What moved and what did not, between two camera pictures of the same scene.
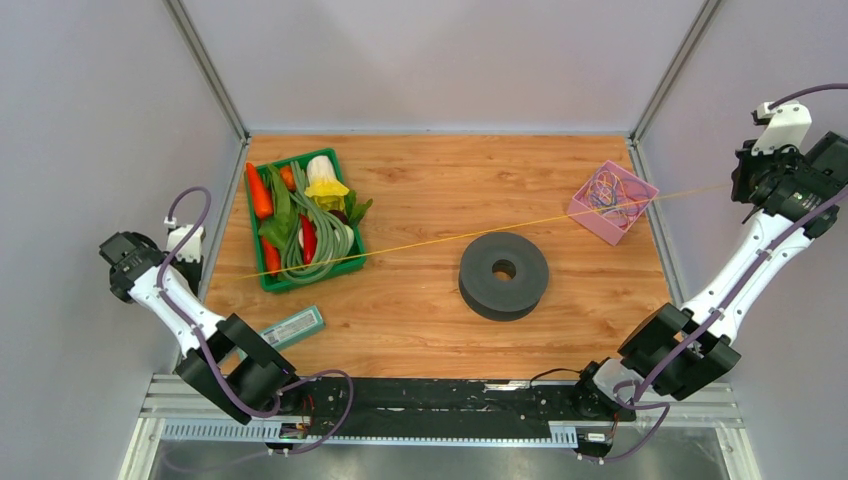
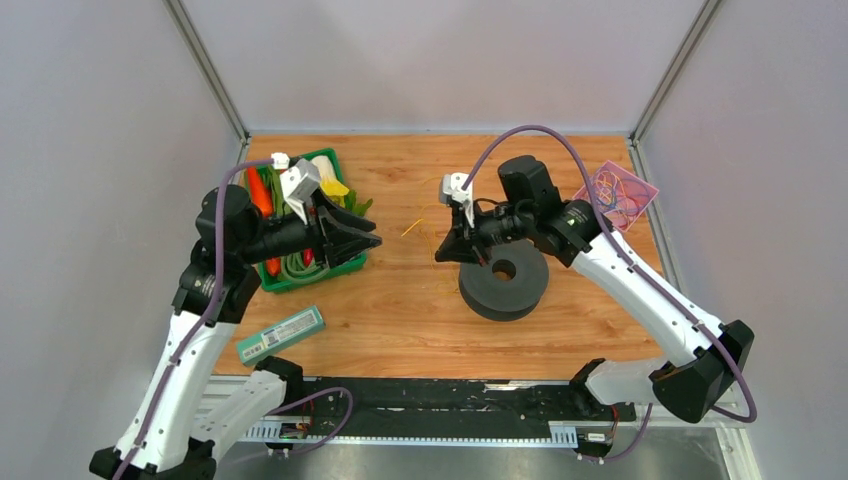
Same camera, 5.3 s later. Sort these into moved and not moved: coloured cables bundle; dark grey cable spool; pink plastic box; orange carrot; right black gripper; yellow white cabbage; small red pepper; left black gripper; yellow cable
Moved: yellow cable; right black gripper; left black gripper
Not moved: orange carrot; yellow white cabbage; dark grey cable spool; small red pepper; pink plastic box; coloured cables bundle
